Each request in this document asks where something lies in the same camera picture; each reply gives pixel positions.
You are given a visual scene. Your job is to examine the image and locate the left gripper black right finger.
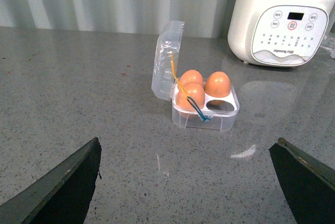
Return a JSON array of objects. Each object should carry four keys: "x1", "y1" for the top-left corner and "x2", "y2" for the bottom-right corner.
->
[{"x1": 269, "y1": 138, "x2": 334, "y2": 223}]

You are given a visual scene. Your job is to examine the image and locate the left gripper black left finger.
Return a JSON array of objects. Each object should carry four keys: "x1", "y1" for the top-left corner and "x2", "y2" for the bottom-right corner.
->
[{"x1": 1, "y1": 137, "x2": 102, "y2": 223}]

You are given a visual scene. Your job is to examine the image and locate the blue rubber band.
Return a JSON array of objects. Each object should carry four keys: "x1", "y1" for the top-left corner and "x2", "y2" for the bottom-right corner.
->
[{"x1": 186, "y1": 96, "x2": 210, "y2": 122}]

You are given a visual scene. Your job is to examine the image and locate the clear plastic egg box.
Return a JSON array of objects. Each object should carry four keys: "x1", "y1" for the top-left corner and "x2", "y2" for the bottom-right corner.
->
[{"x1": 151, "y1": 20, "x2": 240, "y2": 131}]

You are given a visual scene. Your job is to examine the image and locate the yellow rubber band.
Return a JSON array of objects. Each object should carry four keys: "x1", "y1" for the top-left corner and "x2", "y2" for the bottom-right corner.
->
[{"x1": 170, "y1": 51, "x2": 188, "y2": 100}]

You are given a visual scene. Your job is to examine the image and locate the brown egg back right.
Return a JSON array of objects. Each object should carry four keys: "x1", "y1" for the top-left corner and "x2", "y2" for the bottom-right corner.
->
[{"x1": 205, "y1": 71, "x2": 231, "y2": 97}]

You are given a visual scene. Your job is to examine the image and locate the brown egg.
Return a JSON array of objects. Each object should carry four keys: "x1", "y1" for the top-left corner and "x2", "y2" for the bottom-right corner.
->
[
  {"x1": 176, "y1": 82, "x2": 205, "y2": 111},
  {"x1": 180, "y1": 70, "x2": 203, "y2": 89},
  {"x1": 205, "y1": 71, "x2": 231, "y2": 97}
]

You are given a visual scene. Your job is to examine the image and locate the brown egg front left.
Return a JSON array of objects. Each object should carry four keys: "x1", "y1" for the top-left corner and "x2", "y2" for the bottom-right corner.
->
[{"x1": 176, "y1": 82, "x2": 205, "y2": 111}]

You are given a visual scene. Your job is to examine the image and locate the brown egg back left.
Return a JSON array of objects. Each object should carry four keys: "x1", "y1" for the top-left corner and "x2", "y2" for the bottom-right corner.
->
[{"x1": 180, "y1": 70, "x2": 203, "y2": 89}]

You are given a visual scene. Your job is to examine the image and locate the clear plastic bag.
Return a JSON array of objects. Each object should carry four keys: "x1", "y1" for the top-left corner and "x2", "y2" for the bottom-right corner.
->
[{"x1": 320, "y1": 32, "x2": 334, "y2": 59}]

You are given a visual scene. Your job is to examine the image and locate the white soy milk maker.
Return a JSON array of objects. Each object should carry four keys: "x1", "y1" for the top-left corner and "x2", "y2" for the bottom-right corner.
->
[{"x1": 228, "y1": 0, "x2": 334, "y2": 68}]

